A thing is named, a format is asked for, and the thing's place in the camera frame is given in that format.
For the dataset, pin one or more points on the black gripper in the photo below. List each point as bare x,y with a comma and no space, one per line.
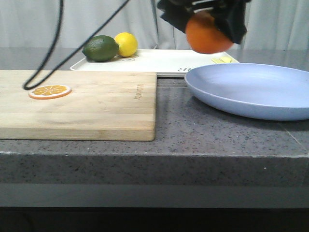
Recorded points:
228,15

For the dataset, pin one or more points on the cream rectangular tray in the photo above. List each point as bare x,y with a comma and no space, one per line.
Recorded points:
165,62

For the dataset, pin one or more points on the wooden cutting board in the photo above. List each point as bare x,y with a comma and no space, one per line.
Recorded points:
115,106

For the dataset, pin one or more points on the green lime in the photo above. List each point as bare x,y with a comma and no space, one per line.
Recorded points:
101,48

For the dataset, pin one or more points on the orange fruit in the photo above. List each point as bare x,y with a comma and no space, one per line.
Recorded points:
203,36

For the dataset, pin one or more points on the yellow lemon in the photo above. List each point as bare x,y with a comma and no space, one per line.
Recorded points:
127,43

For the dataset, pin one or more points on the light blue round plate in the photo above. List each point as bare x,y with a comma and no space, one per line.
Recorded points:
258,91

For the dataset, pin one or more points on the orange slice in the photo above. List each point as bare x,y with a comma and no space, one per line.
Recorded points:
49,92

